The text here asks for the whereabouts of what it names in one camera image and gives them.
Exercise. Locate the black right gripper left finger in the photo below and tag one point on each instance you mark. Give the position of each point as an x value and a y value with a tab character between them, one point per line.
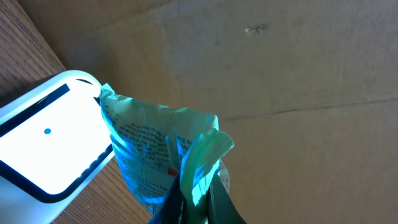
174	208

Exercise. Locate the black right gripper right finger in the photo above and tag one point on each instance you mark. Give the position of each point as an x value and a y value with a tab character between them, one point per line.
220	208

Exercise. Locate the teal snack packet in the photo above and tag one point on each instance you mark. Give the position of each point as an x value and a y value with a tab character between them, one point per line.
154	144

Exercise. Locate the white barcode scanner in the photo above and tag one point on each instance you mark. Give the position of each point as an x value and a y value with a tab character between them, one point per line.
53	143

